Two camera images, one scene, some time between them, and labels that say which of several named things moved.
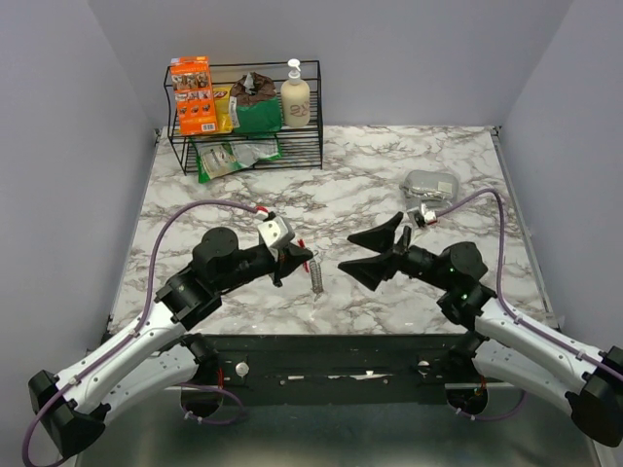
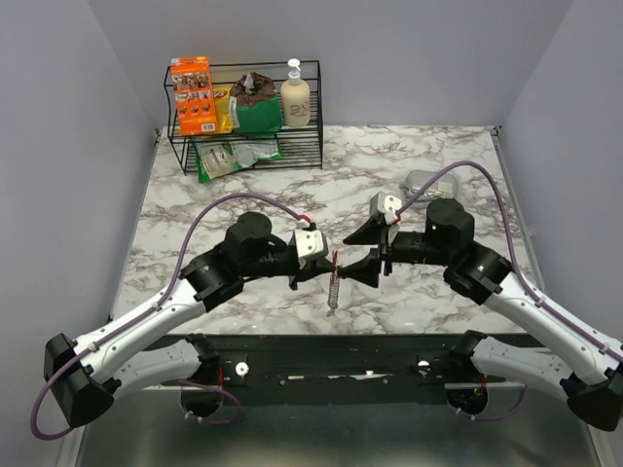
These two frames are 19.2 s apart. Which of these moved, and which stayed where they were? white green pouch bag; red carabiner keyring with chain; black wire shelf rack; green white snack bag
Moved: red carabiner keyring with chain
Stayed: white green pouch bag; black wire shelf rack; green white snack bag
